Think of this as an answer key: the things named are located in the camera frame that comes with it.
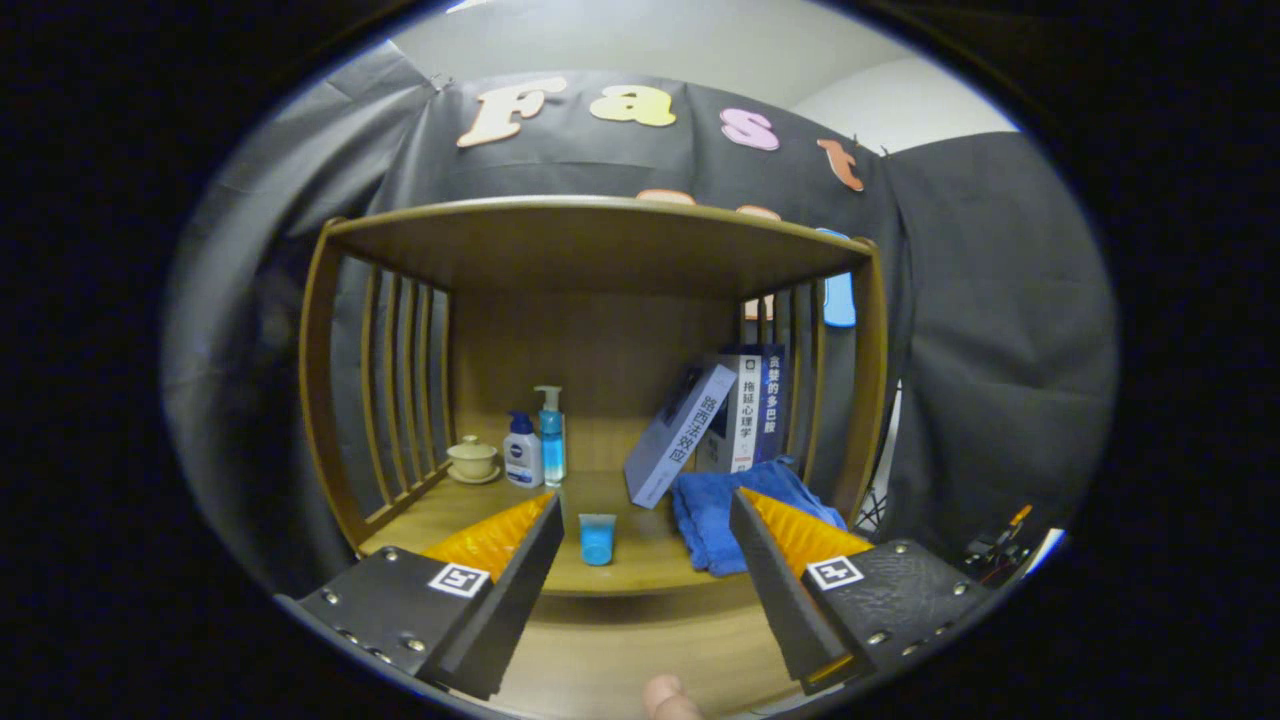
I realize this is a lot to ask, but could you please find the beige lidded cup with saucer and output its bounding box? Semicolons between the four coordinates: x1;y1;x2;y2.
446;434;501;486

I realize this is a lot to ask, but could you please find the black device with orange tip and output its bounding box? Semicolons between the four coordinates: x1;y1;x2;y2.
960;503;1066;591

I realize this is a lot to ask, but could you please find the black backdrop cloth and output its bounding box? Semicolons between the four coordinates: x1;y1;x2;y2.
160;40;1119;601

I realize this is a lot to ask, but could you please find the grey leaning book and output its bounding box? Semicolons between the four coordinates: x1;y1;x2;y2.
624;362;739;510

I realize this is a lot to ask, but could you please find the wooden cabinet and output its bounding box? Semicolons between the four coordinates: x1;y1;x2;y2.
298;195;891;601

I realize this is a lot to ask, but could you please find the black tripod stand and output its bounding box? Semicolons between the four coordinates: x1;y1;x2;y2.
858;380;906;536

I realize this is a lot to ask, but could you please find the wooden countertop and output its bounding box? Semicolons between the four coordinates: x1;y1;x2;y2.
358;470;761;598

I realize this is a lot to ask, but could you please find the white lotion bottle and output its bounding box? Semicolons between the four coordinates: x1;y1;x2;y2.
503;410;545;489

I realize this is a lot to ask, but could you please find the white spine book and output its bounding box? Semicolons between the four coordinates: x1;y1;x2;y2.
695;352;763;474

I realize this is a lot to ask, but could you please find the blue pump bottle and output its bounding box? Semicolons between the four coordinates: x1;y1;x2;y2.
533;385;568;488

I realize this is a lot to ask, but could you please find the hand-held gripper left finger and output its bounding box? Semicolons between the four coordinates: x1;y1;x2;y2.
275;492;564;701

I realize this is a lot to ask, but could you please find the dark blue spine book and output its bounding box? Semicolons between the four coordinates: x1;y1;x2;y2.
755;345;786;466

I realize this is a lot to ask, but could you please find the blue folded towel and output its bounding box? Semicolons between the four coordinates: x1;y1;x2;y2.
670;458;849;579

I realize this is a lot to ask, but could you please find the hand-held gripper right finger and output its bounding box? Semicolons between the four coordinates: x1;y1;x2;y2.
728;487;1001;698

